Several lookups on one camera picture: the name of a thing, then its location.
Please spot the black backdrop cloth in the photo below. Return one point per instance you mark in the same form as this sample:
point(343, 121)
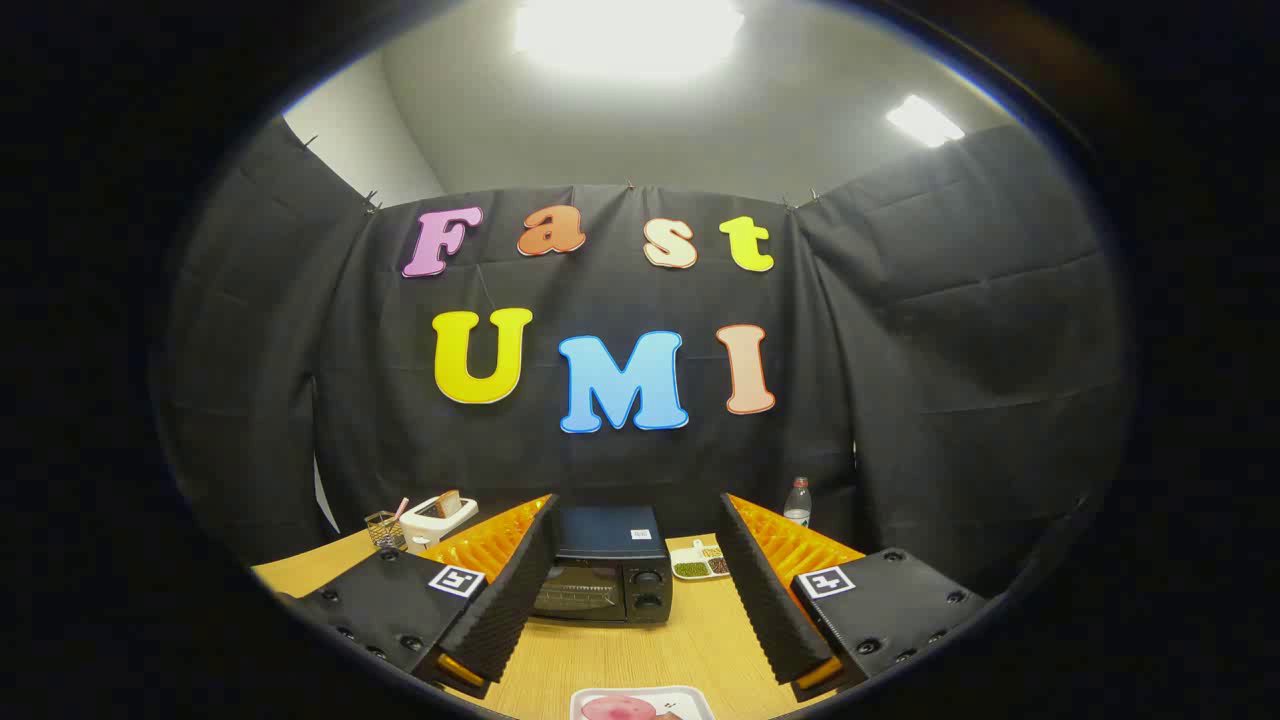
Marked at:
point(600, 290)

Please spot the white square plate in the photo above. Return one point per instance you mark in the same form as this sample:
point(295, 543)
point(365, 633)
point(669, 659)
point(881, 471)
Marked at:
point(695, 700)

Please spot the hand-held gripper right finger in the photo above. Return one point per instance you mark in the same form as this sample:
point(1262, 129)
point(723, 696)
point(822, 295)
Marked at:
point(765, 600)

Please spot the clear red label water bottle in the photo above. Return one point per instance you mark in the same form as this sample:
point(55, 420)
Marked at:
point(797, 508)

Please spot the white divided bean dish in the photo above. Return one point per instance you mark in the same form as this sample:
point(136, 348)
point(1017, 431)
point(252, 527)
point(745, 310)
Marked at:
point(692, 568)

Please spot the small ceiling light panel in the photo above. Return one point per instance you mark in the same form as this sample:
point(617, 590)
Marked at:
point(924, 121)

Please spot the white bread toaster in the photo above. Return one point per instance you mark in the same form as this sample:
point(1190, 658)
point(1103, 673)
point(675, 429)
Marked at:
point(422, 532)

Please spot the pink ham slice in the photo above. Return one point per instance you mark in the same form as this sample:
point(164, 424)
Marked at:
point(615, 710)

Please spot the toasted bread slice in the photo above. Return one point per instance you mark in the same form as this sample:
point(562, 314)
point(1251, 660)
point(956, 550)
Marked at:
point(450, 503)

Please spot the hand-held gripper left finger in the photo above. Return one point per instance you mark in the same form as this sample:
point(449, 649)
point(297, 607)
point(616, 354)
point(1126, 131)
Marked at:
point(515, 590)

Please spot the large ceiling light panel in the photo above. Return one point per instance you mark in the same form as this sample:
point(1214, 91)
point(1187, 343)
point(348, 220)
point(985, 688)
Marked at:
point(630, 30)

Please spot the black toaster oven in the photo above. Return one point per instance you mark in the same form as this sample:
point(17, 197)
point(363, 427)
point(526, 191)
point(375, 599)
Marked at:
point(610, 530)

